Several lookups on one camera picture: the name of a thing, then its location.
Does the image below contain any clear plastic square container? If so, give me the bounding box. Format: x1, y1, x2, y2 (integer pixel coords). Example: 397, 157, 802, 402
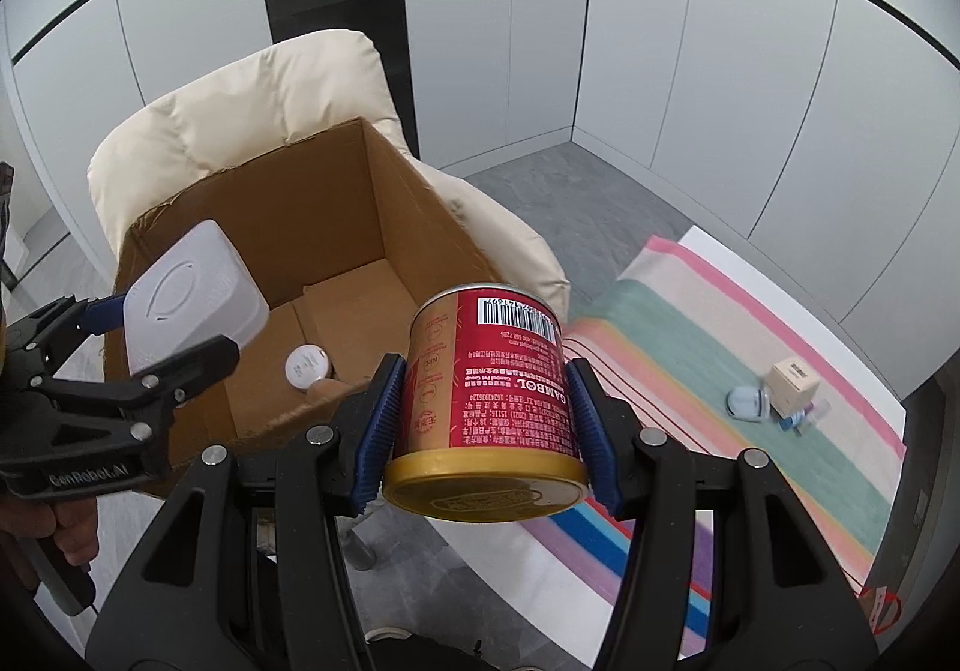
122, 219, 270, 373

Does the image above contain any white round compact case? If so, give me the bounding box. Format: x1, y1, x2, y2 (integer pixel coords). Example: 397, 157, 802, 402
283, 343, 332, 391

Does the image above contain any red can yellow lid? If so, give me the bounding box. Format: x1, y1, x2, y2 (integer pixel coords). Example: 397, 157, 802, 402
382, 284, 587, 525

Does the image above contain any beige oval powder puff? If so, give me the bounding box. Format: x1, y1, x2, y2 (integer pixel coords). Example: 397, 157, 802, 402
306, 378, 366, 405

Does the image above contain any person's left hand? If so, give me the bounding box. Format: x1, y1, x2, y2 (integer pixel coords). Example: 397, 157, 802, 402
0, 494, 99, 593

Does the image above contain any blue clear small bottle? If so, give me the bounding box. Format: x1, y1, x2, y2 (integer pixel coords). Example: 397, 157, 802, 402
778, 398, 832, 435

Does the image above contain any red gift bag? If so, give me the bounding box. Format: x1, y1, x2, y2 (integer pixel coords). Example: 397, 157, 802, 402
857, 585, 903, 637

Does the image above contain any light blue small case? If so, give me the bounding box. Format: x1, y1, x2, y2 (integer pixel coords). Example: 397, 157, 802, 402
726, 387, 771, 424

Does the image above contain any brown cardboard box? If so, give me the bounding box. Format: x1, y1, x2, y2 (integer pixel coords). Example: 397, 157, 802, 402
114, 120, 501, 497

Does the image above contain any beige small carton box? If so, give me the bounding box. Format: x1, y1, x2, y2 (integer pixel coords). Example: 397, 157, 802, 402
763, 356, 820, 419

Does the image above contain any striped colourful cloth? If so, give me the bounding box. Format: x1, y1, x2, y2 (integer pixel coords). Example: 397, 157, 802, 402
565, 229, 907, 632

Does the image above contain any cream padded chair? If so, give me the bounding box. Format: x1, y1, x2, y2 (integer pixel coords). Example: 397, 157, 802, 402
86, 29, 571, 322

